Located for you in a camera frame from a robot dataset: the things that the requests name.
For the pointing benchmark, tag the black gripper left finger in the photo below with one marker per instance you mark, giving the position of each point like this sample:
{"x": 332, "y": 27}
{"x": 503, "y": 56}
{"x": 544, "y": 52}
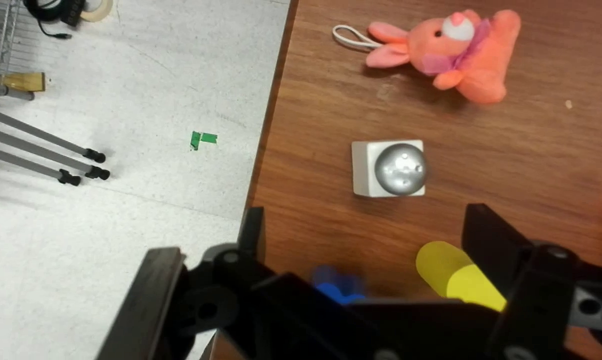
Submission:
{"x": 146, "y": 301}

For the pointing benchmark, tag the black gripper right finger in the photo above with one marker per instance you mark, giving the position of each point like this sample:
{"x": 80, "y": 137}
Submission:
{"x": 501, "y": 253}

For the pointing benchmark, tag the white bottle silver cap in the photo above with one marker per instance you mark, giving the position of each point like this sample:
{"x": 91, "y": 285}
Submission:
{"x": 391, "y": 168}

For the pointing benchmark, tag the yellow cylinder block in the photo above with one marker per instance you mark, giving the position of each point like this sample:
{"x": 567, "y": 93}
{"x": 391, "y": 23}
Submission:
{"x": 457, "y": 272}

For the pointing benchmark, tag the blue cube block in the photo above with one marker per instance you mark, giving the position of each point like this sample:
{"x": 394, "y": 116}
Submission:
{"x": 336, "y": 287}

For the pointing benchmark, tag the green floor tape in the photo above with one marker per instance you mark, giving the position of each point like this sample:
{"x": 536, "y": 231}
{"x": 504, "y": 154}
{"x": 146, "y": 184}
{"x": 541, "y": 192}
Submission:
{"x": 203, "y": 141}

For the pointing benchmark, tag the grey tripod legs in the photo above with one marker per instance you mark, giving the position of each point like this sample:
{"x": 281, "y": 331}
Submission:
{"x": 41, "y": 142}

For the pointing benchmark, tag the pink plush bunny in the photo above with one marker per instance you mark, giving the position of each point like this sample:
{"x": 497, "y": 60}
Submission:
{"x": 460, "y": 52}

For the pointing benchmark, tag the clear tape roll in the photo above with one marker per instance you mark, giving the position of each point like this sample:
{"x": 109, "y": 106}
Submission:
{"x": 100, "y": 10}

